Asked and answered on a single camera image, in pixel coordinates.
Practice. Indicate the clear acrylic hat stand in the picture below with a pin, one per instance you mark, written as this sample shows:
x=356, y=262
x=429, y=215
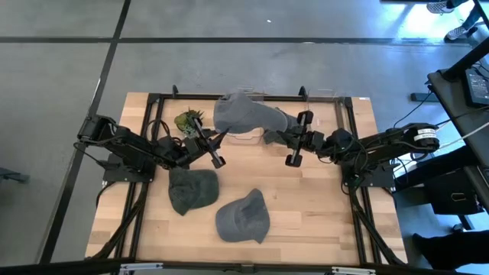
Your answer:
x=322, y=92

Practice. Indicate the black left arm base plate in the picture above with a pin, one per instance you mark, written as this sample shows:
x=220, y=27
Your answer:
x=128, y=175

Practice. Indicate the small green potted plant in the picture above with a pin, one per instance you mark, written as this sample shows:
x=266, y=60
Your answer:
x=185, y=120

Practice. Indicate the person's shoe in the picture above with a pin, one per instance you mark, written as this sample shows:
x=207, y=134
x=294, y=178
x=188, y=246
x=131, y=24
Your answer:
x=438, y=6
x=458, y=33

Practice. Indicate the black drawer cabinet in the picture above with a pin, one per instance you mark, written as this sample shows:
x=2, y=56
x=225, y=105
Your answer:
x=443, y=187

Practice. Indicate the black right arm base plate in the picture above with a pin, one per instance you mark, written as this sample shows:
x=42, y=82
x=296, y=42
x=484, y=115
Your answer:
x=376, y=178

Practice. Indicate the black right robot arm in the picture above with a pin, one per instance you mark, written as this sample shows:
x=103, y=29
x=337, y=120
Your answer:
x=386, y=143

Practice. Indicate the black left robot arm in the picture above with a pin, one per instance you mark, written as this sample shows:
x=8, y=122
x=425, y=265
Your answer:
x=130, y=147

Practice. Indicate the clear plastic bin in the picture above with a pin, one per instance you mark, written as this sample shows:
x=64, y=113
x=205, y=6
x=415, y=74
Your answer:
x=246, y=139

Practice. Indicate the dark chair base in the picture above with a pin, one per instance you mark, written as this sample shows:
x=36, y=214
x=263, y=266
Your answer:
x=11, y=175

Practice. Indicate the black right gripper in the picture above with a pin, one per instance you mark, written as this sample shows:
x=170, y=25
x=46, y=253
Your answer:
x=315, y=140

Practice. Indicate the grey baseball cap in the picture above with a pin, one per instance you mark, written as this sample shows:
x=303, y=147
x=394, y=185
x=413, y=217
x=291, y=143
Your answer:
x=242, y=219
x=240, y=114

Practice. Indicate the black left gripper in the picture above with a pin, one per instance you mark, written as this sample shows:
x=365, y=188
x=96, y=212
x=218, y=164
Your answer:
x=196, y=147

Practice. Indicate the black aluminium table frame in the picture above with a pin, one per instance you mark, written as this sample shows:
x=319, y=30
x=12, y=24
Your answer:
x=191, y=95

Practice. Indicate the black laptop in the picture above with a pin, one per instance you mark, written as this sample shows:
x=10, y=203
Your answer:
x=477, y=87

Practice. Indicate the person's leg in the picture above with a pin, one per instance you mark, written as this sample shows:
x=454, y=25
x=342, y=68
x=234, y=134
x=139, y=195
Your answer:
x=454, y=248

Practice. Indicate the black desk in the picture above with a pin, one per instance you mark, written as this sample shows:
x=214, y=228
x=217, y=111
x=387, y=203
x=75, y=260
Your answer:
x=454, y=103

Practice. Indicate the black frame crossbar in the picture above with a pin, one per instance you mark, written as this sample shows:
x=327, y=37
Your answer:
x=76, y=267

